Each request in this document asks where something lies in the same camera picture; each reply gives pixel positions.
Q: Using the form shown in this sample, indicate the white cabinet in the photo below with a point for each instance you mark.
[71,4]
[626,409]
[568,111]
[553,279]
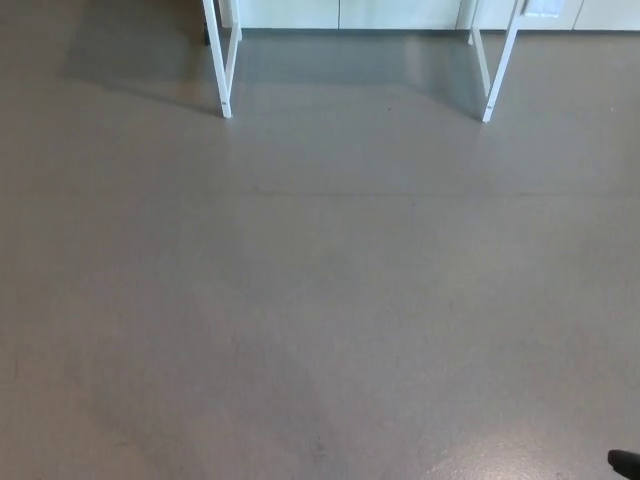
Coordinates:
[390,12]

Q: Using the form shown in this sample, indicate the white metal-frame desk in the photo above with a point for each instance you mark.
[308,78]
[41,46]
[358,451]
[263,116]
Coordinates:
[224,75]

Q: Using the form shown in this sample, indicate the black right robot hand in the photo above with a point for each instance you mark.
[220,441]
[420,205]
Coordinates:
[627,465]

